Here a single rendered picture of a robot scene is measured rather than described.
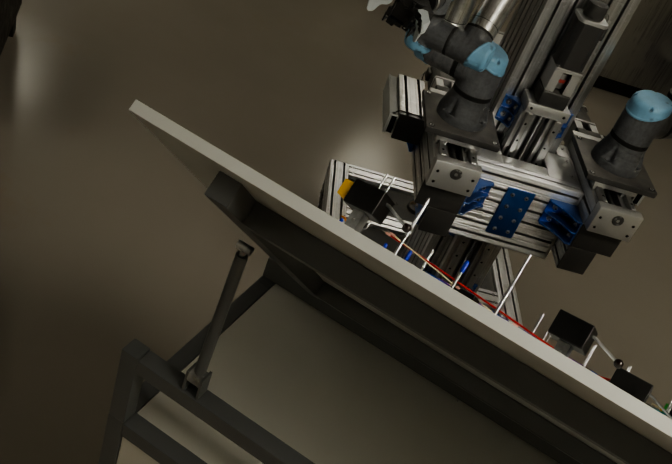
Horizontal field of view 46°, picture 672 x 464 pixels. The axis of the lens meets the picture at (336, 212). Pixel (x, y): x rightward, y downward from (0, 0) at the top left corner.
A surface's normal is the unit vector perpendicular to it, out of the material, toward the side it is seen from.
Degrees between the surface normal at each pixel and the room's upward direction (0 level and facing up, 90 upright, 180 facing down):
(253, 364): 0
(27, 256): 0
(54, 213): 0
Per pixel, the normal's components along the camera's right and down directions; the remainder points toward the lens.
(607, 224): -0.05, 0.59
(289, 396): 0.29, -0.76
